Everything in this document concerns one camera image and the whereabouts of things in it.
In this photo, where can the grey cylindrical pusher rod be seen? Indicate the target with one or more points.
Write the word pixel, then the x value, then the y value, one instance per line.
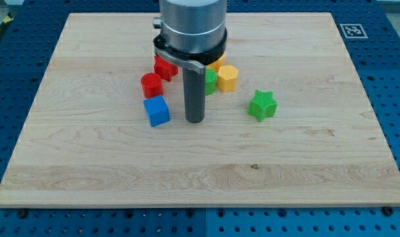
pixel 194 95

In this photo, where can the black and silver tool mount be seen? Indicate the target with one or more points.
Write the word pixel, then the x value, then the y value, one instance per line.
pixel 192 44

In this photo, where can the green star block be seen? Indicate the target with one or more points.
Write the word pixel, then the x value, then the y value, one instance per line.
pixel 262 105

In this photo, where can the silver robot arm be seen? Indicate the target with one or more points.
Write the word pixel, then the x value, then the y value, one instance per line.
pixel 172 10

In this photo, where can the yellow block behind arm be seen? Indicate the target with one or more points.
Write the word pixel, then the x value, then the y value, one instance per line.
pixel 218 63

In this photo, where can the red star block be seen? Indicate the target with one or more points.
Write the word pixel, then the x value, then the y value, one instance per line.
pixel 166 70

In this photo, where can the green cylinder block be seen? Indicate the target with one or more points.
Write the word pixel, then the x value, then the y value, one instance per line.
pixel 211 79

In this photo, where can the yellow hexagon block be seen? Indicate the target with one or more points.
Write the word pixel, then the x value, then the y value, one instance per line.
pixel 227 78

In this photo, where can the red cylinder block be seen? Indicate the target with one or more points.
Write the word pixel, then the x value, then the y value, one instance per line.
pixel 151 85

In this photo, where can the blue cube block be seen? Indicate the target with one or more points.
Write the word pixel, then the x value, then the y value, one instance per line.
pixel 157 110

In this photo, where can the wooden board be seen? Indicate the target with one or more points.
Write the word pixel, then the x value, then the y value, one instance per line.
pixel 87 142

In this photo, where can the white fiducial marker tag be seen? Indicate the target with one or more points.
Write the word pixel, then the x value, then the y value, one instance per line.
pixel 353 31

